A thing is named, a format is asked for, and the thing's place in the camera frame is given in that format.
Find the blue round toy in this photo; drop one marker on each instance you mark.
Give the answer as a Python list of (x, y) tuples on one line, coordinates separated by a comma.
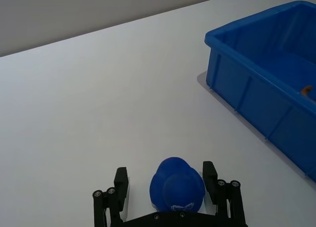
[(172, 185)]

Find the small orange brown object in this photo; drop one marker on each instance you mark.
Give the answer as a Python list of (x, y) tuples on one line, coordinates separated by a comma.
[(306, 90)]

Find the blue plastic bin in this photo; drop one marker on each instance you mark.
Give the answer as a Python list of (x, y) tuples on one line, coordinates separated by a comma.
[(249, 98)]

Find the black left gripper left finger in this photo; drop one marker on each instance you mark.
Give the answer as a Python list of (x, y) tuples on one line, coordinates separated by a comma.
[(120, 187)]

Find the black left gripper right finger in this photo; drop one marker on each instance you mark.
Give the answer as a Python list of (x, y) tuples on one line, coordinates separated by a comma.
[(209, 177)]

